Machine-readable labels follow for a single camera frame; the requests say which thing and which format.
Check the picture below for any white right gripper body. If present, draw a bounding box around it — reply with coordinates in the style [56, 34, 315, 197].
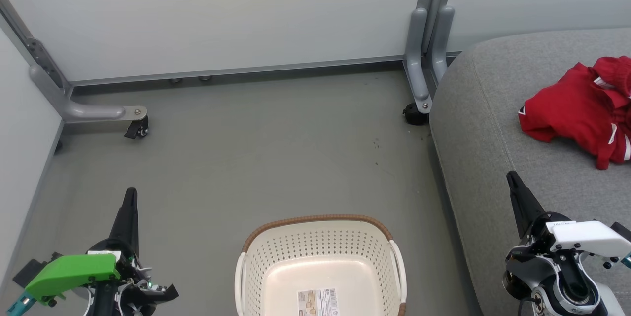
[508, 213, 631, 258]

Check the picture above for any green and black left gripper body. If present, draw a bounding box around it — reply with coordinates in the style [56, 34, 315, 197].
[25, 240, 148, 307]

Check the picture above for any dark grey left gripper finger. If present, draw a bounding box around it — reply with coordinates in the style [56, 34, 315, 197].
[109, 188, 140, 257]
[140, 284, 179, 304]

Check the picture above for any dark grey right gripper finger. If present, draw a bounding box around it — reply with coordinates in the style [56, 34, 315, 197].
[506, 171, 548, 240]

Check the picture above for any red and white jersey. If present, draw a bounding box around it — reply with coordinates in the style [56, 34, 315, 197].
[519, 62, 631, 170]

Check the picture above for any printed basket label sticker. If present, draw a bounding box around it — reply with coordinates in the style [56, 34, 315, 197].
[297, 288, 340, 316]

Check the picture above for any cream perforated laundry basket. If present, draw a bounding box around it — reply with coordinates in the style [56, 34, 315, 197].
[235, 214, 408, 316]

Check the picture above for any grey fabric sofa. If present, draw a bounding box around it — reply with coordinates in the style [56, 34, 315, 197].
[429, 28, 631, 316]

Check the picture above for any black caster wheel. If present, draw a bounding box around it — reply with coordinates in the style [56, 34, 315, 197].
[403, 103, 429, 126]
[124, 116, 149, 140]

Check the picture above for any curved grey partition foot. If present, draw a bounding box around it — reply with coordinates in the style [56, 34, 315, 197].
[29, 37, 148, 124]

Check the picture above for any straight grey partition foot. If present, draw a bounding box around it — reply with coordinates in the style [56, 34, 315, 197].
[403, 5, 455, 114]

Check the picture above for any teal left cable connector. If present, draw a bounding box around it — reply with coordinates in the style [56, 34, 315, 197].
[6, 294, 37, 316]

